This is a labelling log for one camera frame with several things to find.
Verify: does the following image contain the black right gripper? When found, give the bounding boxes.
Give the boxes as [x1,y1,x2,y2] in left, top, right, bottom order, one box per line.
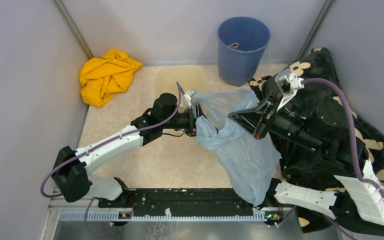
[226,90,321,151]

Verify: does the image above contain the light blue trash bag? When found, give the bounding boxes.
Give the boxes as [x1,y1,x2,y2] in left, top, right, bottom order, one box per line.
[192,89,281,206]

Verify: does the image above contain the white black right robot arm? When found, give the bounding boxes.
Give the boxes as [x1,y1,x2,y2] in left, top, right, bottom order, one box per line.
[228,78,384,237]

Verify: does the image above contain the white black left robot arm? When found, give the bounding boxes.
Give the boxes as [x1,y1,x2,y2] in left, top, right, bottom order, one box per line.
[51,89,202,207]

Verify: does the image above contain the beige plastic trash bin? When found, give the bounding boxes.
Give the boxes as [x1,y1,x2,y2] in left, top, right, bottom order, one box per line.
[154,65,208,99]

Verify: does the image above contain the blue plastic trash bin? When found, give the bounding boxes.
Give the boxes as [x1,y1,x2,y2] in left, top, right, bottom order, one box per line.
[217,16,271,87]

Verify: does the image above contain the black floral blanket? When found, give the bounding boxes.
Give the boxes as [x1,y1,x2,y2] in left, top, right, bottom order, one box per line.
[248,47,384,234]

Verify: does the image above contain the yellow crumpled cloth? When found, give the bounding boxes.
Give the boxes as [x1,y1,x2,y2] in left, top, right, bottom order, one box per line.
[78,49,143,108]

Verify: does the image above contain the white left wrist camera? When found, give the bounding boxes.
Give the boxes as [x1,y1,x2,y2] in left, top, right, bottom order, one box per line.
[181,89,197,110]

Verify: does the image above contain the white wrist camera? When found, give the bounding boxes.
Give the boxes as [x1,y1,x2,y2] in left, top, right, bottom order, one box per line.
[181,89,197,110]
[274,68,304,111]

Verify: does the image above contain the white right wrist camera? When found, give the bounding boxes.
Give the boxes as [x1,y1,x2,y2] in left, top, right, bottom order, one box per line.
[274,68,304,111]

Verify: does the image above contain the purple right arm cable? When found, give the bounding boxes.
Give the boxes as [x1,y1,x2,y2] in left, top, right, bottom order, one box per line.
[271,77,384,240]

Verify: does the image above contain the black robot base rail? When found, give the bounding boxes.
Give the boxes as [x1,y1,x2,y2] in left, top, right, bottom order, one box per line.
[49,188,294,227]

